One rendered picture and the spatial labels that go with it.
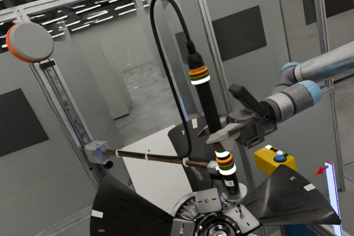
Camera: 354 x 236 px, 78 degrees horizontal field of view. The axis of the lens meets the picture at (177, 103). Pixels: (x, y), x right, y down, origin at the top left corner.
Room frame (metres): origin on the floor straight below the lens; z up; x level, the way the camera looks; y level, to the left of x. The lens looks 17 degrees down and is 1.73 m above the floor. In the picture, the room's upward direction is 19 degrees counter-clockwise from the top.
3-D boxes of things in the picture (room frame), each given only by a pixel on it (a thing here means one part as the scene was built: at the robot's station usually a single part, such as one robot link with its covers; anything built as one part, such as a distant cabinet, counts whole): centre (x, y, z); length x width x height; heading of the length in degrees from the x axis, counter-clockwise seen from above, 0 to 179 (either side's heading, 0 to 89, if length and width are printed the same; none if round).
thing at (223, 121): (0.53, -0.07, 1.46); 0.09 x 0.03 x 0.06; 94
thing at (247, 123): (0.49, -0.13, 1.48); 0.09 x 0.05 x 0.02; 114
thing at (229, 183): (0.50, -0.07, 1.48); 0.04 x 0.04 x 0.46
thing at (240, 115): (0.53, -0.18, 1.45); 0.12 x 0.08 x 0.09; 104
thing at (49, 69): (0.94, 0.44, 1.48); 0.05 x 0.03 x 0.62; 139
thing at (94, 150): (0.91, 0.41, 1.36); 0.10 x 0.07 x 0.08; 49
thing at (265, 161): (0.87, -0.35, 1.02); 0.16 x 0.10 x 0.11; 14
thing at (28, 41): (0.97, 0.48, 1.88); 0.17 x 0.15 x 0.16; 104
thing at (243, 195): (0.50, -0.06, 1.32); 0.09 x 0.07 x 0.10; 49
